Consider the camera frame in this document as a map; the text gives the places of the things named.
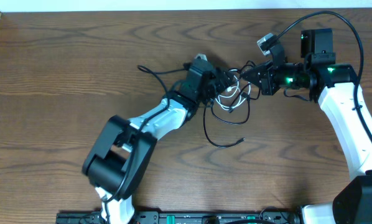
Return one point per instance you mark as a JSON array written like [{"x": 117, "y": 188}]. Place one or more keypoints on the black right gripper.
[{"x": 266, "y": 83}]

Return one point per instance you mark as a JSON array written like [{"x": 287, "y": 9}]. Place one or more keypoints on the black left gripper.
[{"x": 219, "y": 79}]

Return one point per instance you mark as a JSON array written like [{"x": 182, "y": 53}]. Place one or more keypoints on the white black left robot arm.
[{"x": 119, "y": 157}]

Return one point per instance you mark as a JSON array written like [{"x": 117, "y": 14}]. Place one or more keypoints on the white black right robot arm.
[{"x": 333, "y": 86}]

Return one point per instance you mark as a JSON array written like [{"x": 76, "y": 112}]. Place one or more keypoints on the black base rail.
[{"x": 270, "y": 215}]

